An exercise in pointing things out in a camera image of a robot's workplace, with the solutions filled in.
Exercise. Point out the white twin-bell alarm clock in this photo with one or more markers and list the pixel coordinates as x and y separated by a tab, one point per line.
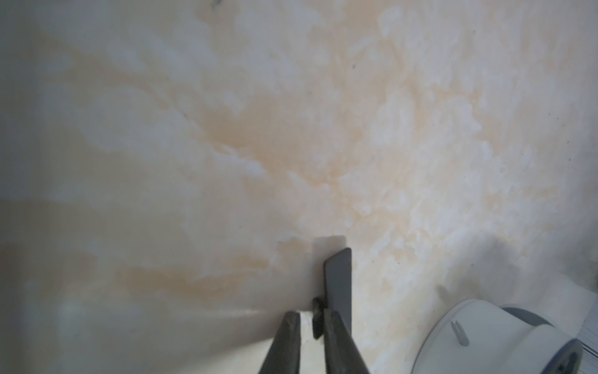
477	336

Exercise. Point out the black battery cover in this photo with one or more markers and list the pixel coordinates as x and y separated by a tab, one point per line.
337	272

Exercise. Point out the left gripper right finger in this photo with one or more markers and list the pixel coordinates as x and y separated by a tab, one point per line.
341	353

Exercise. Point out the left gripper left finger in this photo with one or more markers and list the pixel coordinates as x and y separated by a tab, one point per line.
284	354

